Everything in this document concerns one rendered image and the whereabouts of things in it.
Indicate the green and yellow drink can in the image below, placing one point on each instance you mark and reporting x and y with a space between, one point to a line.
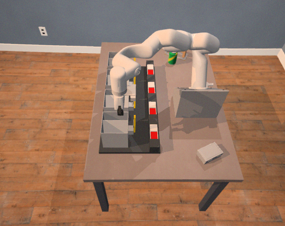
172 58

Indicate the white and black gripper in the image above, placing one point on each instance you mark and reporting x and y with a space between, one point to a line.
119 104

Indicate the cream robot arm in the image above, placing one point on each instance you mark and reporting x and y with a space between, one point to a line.
169 40

